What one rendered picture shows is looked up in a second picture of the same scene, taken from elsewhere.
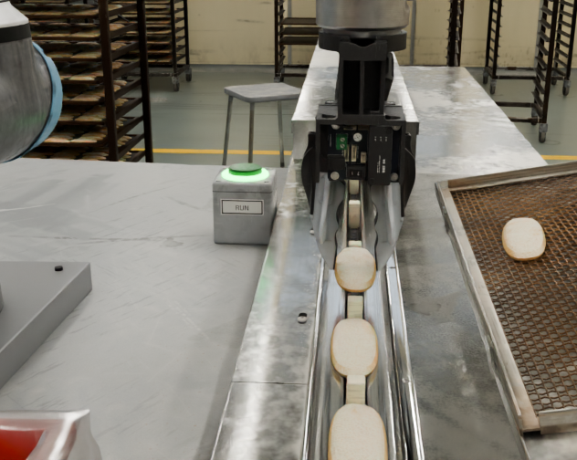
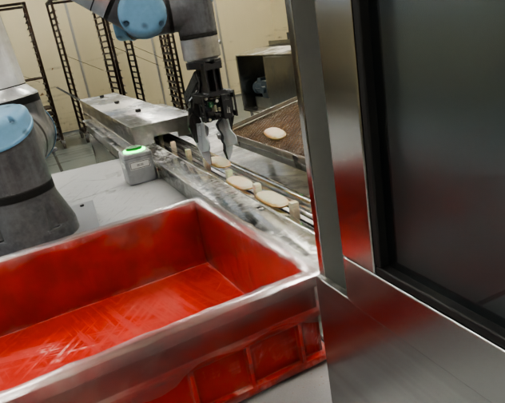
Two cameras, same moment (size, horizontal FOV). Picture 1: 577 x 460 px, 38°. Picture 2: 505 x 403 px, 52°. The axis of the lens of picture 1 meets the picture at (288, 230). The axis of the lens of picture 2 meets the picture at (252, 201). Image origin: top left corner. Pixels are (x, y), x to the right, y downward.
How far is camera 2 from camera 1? 0.46 m
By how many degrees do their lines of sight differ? 24
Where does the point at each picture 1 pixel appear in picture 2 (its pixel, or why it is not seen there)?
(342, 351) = (240, 183)
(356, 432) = (269, 194)
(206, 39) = not seen: outside the picture
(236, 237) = (140, 180)
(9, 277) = not seen: hidden behind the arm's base
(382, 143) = (226, 101)
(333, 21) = (196, 57)
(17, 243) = not seen: hidden behind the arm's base
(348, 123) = (212, 95)
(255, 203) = (145, 161)
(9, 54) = (39, 105)
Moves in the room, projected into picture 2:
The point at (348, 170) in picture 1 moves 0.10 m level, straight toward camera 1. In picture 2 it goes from (216, 115) to (235, 120)
